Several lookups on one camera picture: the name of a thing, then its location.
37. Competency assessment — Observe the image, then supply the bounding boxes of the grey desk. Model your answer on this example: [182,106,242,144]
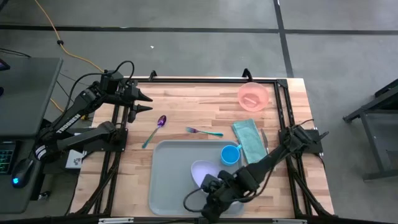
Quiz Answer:
[0,55,63,139]

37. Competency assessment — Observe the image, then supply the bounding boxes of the black computer mouse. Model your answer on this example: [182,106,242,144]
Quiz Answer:
[11,158,34,189]

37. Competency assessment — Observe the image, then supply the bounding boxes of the blue plastic cup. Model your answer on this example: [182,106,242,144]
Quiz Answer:
[220,144,243,166]

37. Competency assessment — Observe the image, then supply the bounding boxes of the black aluminium table frame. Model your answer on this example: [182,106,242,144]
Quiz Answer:
[67,68,335,218]

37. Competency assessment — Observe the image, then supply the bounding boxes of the dark keyboard shelf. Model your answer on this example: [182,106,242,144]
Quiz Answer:
[0,139,47,215]

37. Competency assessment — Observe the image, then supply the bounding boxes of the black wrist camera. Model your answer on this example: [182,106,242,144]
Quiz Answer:
[99,70,124,91]
[200,174,221,194]

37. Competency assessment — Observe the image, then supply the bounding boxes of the iridescent table knife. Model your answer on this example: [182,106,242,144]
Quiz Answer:
[260,128,271,156]

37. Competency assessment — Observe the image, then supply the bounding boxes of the backlit keyboard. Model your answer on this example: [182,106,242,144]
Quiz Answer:
[0,149,16,175]

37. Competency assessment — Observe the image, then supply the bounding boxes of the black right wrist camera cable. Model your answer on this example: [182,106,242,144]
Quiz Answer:
[183,187,215,214]

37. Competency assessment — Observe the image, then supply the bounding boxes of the yellow extension cable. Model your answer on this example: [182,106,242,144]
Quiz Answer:
[34,0,105,74]
[49,98,90,121]

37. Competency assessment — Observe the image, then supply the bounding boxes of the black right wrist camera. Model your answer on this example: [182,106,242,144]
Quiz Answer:
[200,174,221,194]

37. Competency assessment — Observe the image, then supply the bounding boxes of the grey plastic tray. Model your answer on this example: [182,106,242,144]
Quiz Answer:
[148,139,246,217]

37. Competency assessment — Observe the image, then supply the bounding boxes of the teal cloth napkin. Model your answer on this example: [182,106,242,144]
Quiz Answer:
[231,119,269,166]

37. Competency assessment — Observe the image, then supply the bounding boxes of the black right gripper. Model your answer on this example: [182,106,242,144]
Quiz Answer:
[201,172,243,223]

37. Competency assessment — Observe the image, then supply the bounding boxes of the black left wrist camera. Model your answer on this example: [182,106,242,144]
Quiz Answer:
[99,70,124,91]

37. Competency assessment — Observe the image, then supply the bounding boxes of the lavender plastic plate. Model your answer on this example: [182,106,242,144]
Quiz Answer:
[190,159,246,214]

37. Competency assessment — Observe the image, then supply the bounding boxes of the iridescent purple-teal fork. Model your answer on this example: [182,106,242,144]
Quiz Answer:
[186,126,224,138]

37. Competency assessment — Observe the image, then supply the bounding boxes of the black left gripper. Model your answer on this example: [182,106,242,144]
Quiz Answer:
[118,80,154,124]

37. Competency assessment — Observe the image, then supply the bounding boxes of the dark metal side table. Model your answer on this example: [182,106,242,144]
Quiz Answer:
[343,77,398,181]

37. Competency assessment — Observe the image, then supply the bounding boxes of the iridescent purple-teal spoon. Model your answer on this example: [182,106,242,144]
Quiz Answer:
[141,114,167,149]

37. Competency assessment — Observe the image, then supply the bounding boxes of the pink translucent bowl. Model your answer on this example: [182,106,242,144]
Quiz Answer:
[238,82,270,113]

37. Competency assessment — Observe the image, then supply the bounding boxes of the white printed box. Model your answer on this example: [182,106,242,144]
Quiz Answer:
[65,149,86,170]

